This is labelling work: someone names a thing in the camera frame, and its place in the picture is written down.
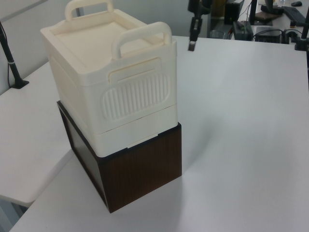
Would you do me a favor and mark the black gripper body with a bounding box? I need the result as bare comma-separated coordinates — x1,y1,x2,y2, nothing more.
187,0,211,19

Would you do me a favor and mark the black open box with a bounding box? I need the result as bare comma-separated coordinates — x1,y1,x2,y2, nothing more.
255,26,283,44

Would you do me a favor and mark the black pole with clamp base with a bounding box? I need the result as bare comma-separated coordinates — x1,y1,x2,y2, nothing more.
0,21,30,89

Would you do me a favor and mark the cream plastic storage cabinet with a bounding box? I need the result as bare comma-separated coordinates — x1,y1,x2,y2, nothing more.
39,0,179,158

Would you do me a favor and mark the black monitor stand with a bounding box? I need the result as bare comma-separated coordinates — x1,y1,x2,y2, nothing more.
249,0,274,26

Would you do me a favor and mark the black rounded base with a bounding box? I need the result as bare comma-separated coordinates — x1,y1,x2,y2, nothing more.
260,0,285,15

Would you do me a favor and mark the black computer keyboard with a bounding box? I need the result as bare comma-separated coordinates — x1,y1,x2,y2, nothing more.
281,6,307,26

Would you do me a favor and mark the clear drinking glass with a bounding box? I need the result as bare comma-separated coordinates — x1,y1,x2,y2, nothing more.
210,29,228,39

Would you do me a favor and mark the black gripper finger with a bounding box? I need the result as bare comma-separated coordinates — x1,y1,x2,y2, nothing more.
196,17,203,41
188,17,197,52

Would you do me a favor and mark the brown wooden board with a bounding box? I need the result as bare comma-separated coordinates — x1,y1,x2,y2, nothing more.
255,11,273,23

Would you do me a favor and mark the black flat monitor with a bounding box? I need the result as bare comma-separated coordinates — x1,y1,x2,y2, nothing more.
224,0,245,25

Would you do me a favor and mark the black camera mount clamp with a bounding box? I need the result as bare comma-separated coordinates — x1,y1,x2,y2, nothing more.
283,0,309,52

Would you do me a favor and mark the dark brown wooden box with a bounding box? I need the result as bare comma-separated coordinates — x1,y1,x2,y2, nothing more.
56,101,183,214

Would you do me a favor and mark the black device with green label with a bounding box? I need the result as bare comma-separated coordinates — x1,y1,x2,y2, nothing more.
232,21,254,41

